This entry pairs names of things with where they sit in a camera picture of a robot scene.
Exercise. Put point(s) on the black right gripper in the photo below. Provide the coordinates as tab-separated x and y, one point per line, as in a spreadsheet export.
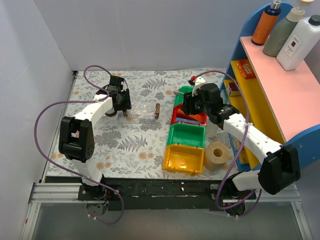
186	104

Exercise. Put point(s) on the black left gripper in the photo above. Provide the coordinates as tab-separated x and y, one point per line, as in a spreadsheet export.
122	104

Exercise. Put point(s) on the clear glass cup brown band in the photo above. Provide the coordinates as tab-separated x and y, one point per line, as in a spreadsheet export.
112	115

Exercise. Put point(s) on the clear glass tray brown handles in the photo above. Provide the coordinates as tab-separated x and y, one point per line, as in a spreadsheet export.
144	111

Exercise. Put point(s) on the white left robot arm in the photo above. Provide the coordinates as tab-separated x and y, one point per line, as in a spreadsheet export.
76	137

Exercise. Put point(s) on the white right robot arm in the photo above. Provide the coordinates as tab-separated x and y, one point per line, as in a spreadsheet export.
280	166

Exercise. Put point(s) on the orange toothpaste tube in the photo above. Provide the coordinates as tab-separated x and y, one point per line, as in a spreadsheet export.
198	117

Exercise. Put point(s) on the blue toothpaste tube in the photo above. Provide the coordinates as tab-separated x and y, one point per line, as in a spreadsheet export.
191	121

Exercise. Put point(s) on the red white small box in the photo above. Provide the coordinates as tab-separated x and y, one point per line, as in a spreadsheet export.
232	89

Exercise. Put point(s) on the clear plastic cup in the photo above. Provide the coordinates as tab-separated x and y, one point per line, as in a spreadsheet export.
211	129

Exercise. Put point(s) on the green plastic bin far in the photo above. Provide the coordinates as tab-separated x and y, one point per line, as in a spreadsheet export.
179	99

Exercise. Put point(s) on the green plastic bin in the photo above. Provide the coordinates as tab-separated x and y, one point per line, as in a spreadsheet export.
187	134
179	99

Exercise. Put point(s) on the red plastic bin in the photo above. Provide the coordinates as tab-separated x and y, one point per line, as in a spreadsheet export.
174	116

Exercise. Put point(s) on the green plastic bin near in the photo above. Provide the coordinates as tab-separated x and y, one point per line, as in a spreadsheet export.
187	134

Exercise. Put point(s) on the orange soap box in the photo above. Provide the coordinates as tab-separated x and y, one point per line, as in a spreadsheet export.
245	68

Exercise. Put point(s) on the toilet paper roll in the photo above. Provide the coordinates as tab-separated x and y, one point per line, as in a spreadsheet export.
215	156

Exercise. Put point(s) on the yellow plastic bin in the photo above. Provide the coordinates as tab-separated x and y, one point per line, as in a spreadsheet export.
185	159

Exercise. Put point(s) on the blue shelf unit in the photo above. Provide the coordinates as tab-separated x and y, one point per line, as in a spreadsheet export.
284	105

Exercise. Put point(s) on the grey pump bottle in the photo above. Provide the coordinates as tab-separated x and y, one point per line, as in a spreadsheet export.
284	28

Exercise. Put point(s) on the orange pump bottle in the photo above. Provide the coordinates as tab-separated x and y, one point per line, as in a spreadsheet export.
266	23

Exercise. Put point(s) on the white square bottle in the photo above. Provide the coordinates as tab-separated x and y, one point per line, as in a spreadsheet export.
302	39

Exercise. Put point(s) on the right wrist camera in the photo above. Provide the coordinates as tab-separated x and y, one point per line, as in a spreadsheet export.
196	83

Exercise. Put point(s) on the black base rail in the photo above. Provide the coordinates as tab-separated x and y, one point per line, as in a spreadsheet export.
153	194

